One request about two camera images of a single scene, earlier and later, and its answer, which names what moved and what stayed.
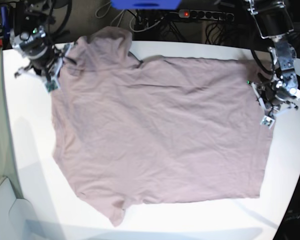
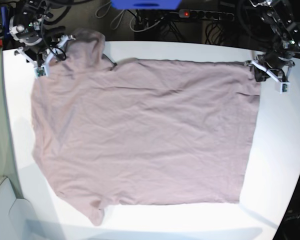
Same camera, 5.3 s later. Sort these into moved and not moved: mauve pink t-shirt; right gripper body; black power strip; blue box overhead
Moved: right gripper body; mauve pink t-shirt
Not moved: blue box overhead; black power strip
